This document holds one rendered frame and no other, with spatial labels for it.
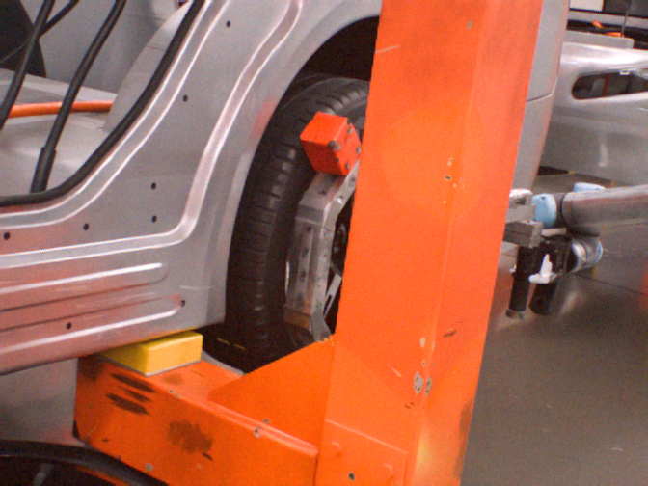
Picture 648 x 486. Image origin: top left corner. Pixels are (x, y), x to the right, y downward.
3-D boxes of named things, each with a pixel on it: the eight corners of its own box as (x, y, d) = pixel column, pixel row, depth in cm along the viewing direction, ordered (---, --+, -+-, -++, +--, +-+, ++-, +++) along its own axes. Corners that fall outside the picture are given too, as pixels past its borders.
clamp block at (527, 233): (500, 235, 217) (504, 211, 216) (540, 246, 212) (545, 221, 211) (489, 238, 213) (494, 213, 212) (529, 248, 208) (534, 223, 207)
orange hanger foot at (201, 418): (138, 415, 196) (155, 238, 189) (364, 520, 167) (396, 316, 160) (68, 437, 183) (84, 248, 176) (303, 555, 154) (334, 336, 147)
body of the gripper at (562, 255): (526, 236, 219) (550, 231, 229) (520, 276, 221) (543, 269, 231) (560, 245, 215) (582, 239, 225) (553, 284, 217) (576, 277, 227)
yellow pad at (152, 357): (148, 339, 191) (150, 313, 190) (202, 362, 183) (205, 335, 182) (90, 353, 180) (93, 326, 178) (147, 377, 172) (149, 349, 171)
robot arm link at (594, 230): (586, 189, 225) (577, 238, 227) (616, 189, 232) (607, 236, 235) (556, 181, 231) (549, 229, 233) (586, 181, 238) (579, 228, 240)
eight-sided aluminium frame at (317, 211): (418, 348, 241) (454, 115, 229) (442, 356, 237) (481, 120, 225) (270, 400, 197) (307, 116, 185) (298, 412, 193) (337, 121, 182)
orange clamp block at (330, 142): (332, 144, 196) (316, 110, 189) (366, 151, 191) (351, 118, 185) (312, 171, 193) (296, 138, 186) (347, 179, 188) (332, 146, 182)
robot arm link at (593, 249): (576, 227, 242) (569, 262, 243) (556, 231, 233) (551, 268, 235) (607, 234, 237) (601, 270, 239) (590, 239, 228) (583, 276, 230)
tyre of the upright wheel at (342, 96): (165, 89, 191) (166, 408, 213) (263, 109, 178) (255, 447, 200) (368, 53, 241) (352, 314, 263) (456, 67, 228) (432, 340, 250)
